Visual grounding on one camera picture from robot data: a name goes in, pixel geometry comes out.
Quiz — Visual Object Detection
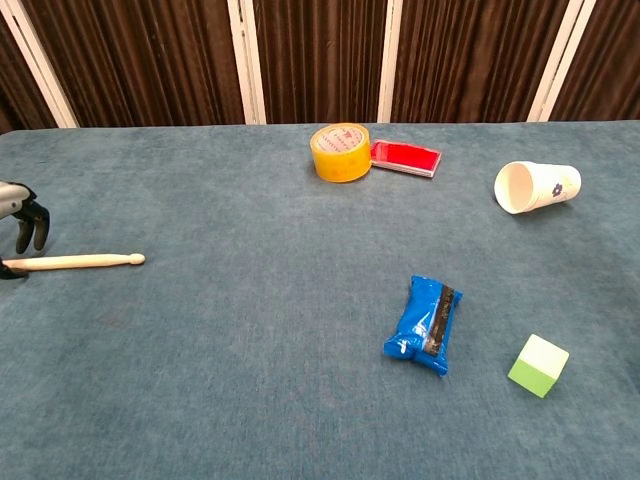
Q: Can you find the blue snack packet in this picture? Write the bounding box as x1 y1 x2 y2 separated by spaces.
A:
382 274 464 379

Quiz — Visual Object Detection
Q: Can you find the yellow packing tape roll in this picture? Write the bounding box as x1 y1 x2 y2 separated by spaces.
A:
309 122 372 184

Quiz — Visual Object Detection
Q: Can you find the red and white flat box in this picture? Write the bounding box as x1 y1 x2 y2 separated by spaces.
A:
369 138 443 179

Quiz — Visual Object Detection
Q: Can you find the light green cube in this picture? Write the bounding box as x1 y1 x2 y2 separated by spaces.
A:
507 333 571 399

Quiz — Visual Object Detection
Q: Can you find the white screen frame post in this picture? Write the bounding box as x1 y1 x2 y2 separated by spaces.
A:
0 0 80 129
526 0 599 123
226 0 268 126
376 0 404 124

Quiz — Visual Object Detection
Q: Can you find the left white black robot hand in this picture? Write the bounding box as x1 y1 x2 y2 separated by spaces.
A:
0 180 51 280

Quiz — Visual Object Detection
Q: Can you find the white paper cup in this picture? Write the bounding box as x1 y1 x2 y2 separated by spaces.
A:
493 160 583 216

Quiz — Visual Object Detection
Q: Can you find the light wooden drumstick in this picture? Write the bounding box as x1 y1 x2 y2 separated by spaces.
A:
2 252 147 273

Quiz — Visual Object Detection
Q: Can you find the dark brown curtain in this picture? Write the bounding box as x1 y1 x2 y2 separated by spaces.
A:
0 0 640 134

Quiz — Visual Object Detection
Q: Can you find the teal table cloth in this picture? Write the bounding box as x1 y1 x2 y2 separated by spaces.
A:
0 119 640 480

